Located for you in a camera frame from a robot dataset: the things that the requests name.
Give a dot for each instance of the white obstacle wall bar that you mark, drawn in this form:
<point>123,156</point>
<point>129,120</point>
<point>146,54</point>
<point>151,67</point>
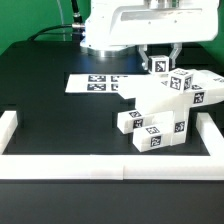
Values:
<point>98,167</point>

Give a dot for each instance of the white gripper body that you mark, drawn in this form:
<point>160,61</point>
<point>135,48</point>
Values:
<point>139,22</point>

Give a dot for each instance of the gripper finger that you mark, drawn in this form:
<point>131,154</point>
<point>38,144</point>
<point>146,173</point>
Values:
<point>176,49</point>
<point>142,51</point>

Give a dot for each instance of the white wall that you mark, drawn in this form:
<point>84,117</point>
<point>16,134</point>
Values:
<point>8,124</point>
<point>210,135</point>

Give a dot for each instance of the white marker cube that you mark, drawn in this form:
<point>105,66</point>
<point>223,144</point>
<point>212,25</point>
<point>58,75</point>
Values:
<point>180,79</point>
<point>158,64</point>

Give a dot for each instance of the white marker sheet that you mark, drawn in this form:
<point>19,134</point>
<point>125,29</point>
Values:
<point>92,83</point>

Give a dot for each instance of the white left side wall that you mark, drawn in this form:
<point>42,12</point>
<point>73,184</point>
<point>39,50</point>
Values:
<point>8,124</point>

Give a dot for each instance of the white chair seat piece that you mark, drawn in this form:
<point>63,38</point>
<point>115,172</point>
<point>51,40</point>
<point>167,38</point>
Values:
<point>174,125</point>

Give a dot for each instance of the white chair back frame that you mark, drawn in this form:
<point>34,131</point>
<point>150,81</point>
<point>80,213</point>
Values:
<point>153,94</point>

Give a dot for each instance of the white right side wall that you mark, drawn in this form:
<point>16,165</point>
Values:
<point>210,135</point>

